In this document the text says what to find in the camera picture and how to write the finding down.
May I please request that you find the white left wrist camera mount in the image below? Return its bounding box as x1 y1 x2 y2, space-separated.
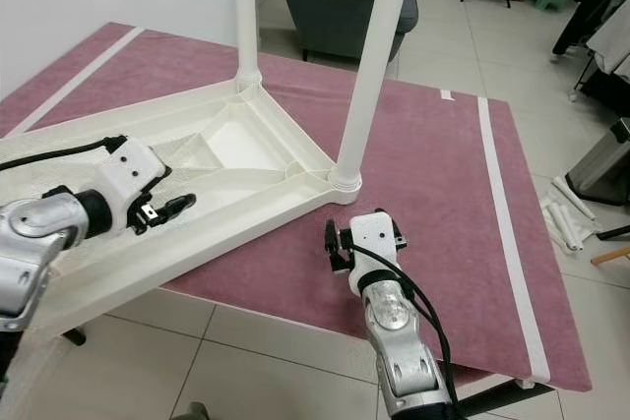
96 140 170 210

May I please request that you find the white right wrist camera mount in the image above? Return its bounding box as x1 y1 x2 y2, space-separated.
345 210 405 295

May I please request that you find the maroon cloth with white stripes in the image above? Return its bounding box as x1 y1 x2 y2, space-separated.
0 22 594 393

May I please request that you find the white plastic tube bundle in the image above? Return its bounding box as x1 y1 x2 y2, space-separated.
541 176 597 254

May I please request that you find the light wooden stick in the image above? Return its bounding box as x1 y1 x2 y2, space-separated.
591 246 630 266

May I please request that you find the dark grey armchair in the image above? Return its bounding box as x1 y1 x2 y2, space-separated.
274 0 419 62

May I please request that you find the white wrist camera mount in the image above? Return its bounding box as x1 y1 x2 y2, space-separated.
96 140 170 210
345 210 405 295

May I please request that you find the white plastic table leg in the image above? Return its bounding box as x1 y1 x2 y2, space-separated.
330 0 416 195
234 0 262 87

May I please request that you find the steel trash bin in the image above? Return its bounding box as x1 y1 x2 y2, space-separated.
566 117 630 207

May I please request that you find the white plastic children table top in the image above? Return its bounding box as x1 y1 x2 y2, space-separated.
0 76 360 342

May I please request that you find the dark robot left foot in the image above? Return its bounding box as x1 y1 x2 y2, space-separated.
175 402 210 420

